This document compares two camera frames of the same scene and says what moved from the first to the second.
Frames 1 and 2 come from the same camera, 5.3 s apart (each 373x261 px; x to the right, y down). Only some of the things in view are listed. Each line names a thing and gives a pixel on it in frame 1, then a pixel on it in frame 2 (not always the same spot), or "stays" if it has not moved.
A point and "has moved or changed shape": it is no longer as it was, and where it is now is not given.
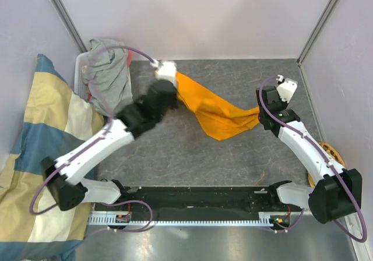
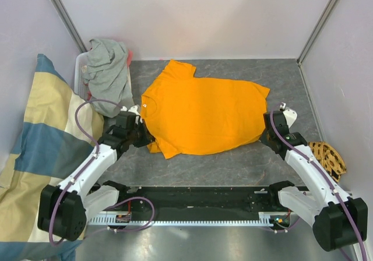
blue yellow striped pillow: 55,118 stays
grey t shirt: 107,73 stays
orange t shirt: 221,119 has moved or changed shape
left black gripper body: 173,103 -> 139,136
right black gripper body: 284,103 -> 265,137
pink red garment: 129,58 stays
